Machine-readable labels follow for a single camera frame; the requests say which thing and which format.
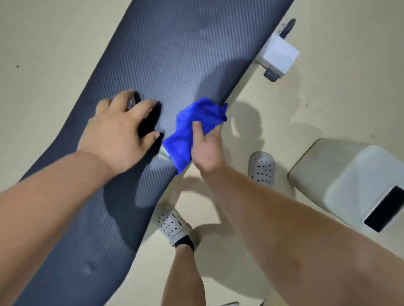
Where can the black screen smartphone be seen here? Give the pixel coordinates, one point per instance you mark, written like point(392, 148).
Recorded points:
point(386, 209)

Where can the black left sock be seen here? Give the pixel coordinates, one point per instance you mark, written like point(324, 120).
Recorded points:
point(184, 243)

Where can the person's right forearm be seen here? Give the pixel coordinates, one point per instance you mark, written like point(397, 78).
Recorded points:
point(300, 246)

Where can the black caster wheel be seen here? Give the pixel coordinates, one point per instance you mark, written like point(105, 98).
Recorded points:
point(288, 26)

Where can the grey clog shoe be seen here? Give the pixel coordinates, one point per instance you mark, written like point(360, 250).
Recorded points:
point(172, 223)
point(262, 167)

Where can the black padded bench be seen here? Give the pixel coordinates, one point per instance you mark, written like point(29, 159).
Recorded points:
point(173, 47)

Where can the black rubber foot cap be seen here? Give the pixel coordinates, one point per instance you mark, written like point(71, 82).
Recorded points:
point(271, 75)

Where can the grey right clog shoe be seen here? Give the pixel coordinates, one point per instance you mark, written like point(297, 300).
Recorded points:
point(262, 167)

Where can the person's left forearm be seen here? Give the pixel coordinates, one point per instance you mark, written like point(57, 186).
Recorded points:
point(47, 205)

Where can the blue microfiber cloth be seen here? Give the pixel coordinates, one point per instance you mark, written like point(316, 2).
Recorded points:
point(195, 110)

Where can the person's left hand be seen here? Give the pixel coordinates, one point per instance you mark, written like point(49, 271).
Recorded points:
point(110, 135)

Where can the white plastic stool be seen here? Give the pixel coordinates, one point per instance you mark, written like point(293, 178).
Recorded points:
point(341, 170)

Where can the grey left clog shoe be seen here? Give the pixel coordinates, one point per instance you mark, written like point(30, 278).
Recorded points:
point(172, 223)

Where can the white bench frame foot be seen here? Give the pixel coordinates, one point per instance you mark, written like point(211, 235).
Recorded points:
point(279, 55)

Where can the person's right hand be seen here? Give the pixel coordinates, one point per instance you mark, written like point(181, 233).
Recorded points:
point(208, 151)

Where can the person's left leg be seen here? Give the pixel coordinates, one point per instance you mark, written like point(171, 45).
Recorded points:
point(183, 280)

